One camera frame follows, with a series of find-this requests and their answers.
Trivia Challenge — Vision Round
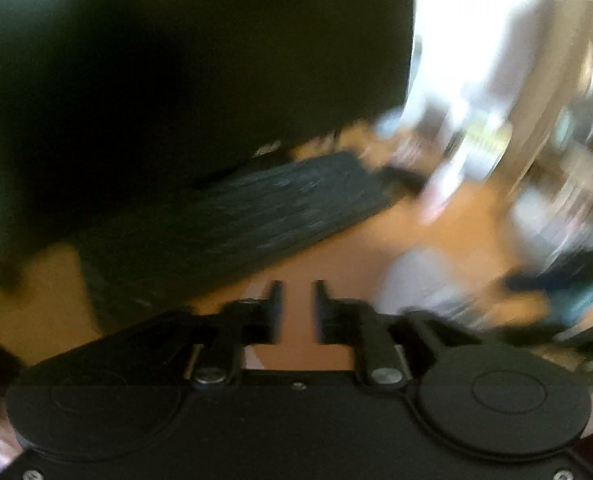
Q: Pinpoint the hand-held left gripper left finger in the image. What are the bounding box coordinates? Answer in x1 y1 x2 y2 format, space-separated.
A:
126 280 283 387

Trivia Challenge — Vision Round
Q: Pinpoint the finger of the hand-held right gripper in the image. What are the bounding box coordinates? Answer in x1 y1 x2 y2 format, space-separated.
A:
501 260 577 294

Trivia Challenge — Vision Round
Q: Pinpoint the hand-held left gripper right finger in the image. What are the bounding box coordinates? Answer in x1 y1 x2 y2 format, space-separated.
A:
314 280 477 387

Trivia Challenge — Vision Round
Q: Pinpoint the white blue sneaker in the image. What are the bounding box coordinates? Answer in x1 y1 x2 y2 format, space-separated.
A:
509 195 593 272
377 247 593 332

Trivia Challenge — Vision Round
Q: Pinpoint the black keyboard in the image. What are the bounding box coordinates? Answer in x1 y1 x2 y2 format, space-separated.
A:
74 150 402 322

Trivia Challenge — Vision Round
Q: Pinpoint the white pink plastic bottle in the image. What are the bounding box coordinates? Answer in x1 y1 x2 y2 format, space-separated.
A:
419 160 463 224

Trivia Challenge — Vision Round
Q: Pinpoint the white blue medicine box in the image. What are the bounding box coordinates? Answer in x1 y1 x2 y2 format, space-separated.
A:
457 115 515 171

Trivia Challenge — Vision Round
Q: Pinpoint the black computer mouse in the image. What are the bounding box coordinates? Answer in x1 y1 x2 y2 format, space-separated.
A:
377 167 423 192

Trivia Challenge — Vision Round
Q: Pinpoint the black curved monitor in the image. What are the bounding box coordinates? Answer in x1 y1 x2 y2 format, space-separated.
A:
0 0 417 281

